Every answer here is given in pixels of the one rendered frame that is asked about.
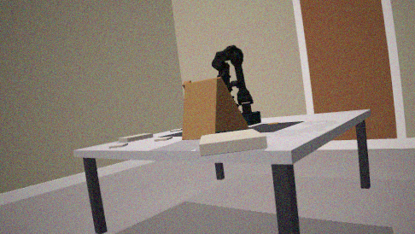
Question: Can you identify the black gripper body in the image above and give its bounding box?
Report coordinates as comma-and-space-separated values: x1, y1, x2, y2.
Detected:
218, 72, 243, 89

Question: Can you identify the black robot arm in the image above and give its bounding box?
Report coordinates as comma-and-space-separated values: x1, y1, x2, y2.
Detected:
212, 45, 254, 115

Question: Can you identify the beige flat rectangular block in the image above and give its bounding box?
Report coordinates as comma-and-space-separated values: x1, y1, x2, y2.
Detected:
199, 129, 268, 156

